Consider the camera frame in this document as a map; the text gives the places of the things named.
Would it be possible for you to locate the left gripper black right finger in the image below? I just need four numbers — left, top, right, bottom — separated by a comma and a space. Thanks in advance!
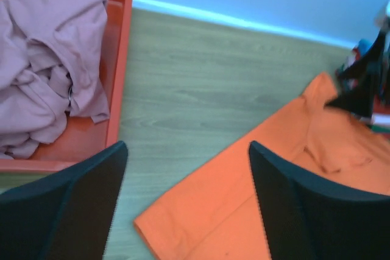
249, 141, 389, 259

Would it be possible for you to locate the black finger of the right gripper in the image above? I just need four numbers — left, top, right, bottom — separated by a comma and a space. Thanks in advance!
325, 28, 387, 119

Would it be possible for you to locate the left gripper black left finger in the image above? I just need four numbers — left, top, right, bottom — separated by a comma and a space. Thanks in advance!
1, 141, 128, 260

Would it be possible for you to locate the orange t-shirt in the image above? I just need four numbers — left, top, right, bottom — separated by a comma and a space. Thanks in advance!
133, 72, 389, 259

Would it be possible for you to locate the red folded t-shirt upper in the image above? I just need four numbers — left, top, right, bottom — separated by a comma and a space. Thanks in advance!
335, 52, 390, 121

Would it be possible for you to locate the blue folded t-shirt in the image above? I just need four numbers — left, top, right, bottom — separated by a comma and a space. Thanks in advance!
356, 39, 372, 58

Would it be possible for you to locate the red plastic bin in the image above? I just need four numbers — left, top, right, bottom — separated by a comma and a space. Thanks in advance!
1, 0, 132, 172

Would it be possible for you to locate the dusty pink crumpled t-shirt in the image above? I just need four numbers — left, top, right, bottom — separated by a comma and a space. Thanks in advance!
1, 0, 110, 159

